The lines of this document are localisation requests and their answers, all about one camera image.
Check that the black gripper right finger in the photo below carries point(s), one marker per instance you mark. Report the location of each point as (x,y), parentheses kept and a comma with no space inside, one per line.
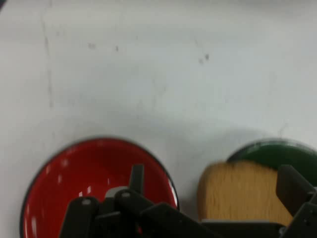
(294,188)

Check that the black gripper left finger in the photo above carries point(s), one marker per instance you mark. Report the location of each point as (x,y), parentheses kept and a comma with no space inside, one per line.
(128,213)

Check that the tan wooden block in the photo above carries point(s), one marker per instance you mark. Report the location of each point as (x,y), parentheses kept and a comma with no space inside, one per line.
(237,191)

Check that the green bowl with dark rim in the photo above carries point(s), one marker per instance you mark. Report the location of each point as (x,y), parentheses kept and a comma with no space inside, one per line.
(270,155)

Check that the red bowl with dark rim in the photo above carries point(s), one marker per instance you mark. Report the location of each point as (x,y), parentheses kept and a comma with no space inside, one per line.
(81,173)

